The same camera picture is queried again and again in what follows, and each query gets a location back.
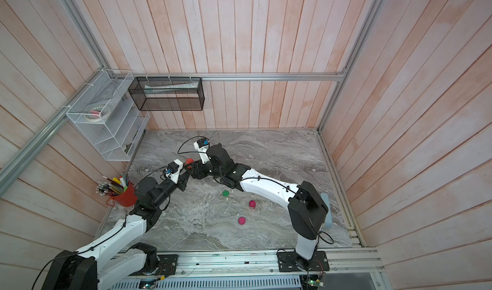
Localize red paint jar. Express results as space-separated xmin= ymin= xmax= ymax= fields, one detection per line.
xmin=184 ymin=158 xmax=194 ymax=168

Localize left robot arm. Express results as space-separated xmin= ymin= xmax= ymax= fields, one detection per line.
xmin=42 ymin=171 xmax=190 ymax=289

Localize white wire shelf rack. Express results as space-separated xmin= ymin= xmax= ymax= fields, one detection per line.
xmin=67 ymin=69 xmax=150 ymax=162

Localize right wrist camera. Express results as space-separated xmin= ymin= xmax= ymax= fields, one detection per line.
xmin=193 ymin=137 xmax=210 ymax=164

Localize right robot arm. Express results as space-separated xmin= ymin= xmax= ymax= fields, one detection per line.
xmin=186 ymin=137 xmax=329 ymax=261

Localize red pencil cup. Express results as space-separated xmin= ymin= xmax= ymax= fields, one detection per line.
xmin=106 ymin=182 xmax=137 ymax=207

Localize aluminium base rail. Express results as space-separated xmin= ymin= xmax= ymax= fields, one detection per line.
xmin=66 ymin=246 xmax=386 ymax=281

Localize tape roll on shelf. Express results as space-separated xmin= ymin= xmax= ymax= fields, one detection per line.
xmin=83 ymin=105 xmax=108 ymax=123

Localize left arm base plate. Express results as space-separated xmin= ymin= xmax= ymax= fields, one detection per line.
xmin=131 ymin=254 xmax=179 ymax=277

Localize black mesh wall basket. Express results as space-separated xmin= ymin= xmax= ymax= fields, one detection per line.
xmin=128 ymin=76 xmax=205 ymax=111

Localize bundle of pencils and pens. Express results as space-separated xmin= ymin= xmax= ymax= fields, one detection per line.
xmin=96 ymin=176 xmax=128 ymax=197

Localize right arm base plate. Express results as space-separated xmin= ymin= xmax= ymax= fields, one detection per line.
xmin=276 ymin=250 xmax=330 ymax=273

